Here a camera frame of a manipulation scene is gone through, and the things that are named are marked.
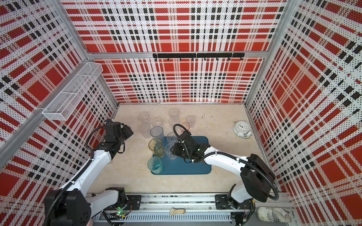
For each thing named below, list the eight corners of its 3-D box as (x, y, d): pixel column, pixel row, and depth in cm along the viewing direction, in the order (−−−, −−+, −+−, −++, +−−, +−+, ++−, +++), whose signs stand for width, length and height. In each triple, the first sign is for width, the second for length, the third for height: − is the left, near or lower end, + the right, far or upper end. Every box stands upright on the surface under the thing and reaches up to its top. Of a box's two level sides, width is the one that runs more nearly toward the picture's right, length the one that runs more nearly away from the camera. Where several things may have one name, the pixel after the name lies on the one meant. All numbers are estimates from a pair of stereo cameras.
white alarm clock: (235, 139, 101) (237, 135, 97) (231, 124, 110) (233, 120, 106) (250, 139, 101) (253, 135, 97) (245, 124, 110) (247, 120, 106)
